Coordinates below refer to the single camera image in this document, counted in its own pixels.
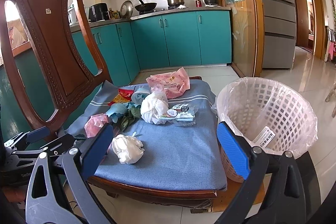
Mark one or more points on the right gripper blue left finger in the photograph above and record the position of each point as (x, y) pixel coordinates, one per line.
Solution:
(81, 163)

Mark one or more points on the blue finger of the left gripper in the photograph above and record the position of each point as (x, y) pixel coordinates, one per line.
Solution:
(38, 134)

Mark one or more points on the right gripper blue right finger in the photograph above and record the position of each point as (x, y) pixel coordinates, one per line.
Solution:
(249, 162)

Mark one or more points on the small pink plastic bag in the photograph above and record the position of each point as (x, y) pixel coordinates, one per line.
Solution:
(95, 124)

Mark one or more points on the small white tissue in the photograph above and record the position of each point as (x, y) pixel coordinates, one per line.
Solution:
(127, 148)

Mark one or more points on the white plastic bag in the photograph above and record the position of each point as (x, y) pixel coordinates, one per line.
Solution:
(153, 107)

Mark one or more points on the white plastic lattice trash basket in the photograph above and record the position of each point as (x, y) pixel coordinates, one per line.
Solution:
(268, 114)

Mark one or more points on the teal lower kitchen cabinets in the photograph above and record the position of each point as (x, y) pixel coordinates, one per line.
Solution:
(177, 39)

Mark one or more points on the person left hand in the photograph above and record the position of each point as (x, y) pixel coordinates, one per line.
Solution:
(14, 195)

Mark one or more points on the blue striped seat cushion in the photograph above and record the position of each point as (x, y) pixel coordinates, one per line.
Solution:
(175, 157)

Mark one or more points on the clear silver snack wrapper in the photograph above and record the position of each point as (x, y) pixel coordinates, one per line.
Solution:
(181, 115)

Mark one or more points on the green leaf scraps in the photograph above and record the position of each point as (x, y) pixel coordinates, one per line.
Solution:
(129, 117)

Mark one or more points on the red yellow snack packet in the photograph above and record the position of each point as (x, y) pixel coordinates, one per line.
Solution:
(123, 96)

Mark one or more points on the large pink plastic bag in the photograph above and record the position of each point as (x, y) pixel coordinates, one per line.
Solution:
(174, 84)

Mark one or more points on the white dish rack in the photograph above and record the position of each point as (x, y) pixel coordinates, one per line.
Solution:
(72, 18)

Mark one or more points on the dark wooden chair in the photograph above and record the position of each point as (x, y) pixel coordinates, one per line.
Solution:
(68, 78)

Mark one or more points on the black air fryer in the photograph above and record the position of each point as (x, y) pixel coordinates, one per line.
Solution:
(98, 12)

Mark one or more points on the steel pan lid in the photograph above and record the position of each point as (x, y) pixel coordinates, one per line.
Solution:
(126, 10)

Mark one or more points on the red small canister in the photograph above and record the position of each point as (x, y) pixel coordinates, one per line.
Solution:
(198, 3)

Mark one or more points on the black wok pan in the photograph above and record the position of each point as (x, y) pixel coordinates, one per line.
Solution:
(143, 8)

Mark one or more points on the silver refrigerator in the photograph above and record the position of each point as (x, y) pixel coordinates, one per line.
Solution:
(280, 29)

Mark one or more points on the glass sliding door wooden frame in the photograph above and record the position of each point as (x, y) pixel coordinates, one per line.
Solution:
(247, 24)

